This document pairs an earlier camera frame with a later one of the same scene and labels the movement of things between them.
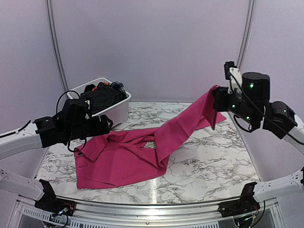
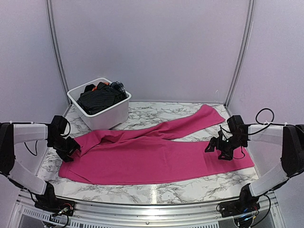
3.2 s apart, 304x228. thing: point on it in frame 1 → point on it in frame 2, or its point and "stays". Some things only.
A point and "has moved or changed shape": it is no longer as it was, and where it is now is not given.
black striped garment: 102,97 stays
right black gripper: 221,104 → 228,156
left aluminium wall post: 49,7 stays
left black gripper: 105,129 → 73,147
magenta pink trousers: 139,156 has moved or changed shape
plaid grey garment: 118,85 stays
